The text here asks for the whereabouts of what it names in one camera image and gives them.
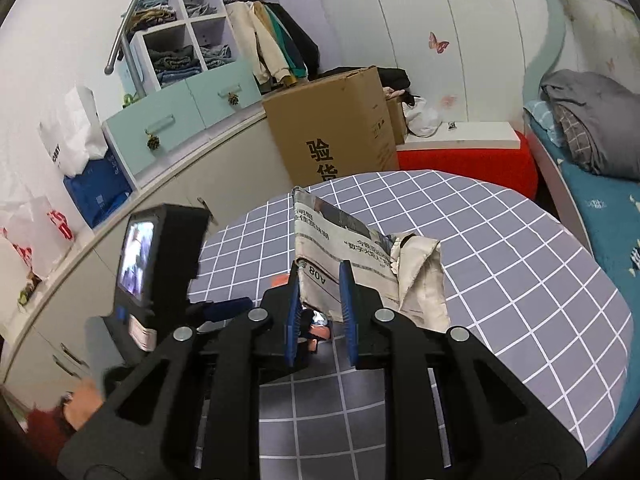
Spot mint green drawer unit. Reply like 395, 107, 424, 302
105, 60, 260, 177

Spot person's left hand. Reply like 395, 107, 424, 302
63, 378, 104, 431

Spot red platform step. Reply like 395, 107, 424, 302
397, 131, 539, 200

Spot blue storage box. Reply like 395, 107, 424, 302
63, 151, 132, 229

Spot white wardrobe with butterflies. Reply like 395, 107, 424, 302
320, 0, 548, 129

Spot grey checkered tablecloth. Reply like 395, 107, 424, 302
190, 170, 634, 479

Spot beige crumpled paper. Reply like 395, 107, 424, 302
390, 233, 450, 333

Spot white curved cabinet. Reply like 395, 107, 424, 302
1, 113, 292, 408

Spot teal bed sheet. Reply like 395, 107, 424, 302
523, 98, 640, 321

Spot white cubby shelf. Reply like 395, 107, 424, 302
120, 0, 255, 94

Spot grey folded blanket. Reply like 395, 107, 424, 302
541, 70, 639, 181

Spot white red plastic bag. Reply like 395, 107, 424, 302
1, 196, 75, 280

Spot camera with screen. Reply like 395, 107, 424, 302
105, 204, 209, 365

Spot large brown cardboard box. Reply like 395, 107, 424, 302
262, 66, 398, 186

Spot hanging jackets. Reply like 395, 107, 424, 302
226, 1, 320, 94

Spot orange bottle cap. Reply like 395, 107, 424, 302
271, 274, 334, 354

